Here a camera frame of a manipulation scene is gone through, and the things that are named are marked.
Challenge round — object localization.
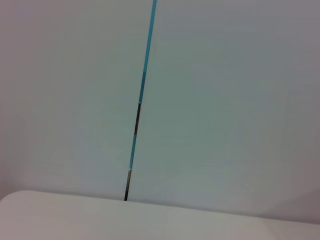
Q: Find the blue wall seam strip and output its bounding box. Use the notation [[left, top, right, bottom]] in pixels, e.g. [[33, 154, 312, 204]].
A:
[[124, 0, 158, 202]]

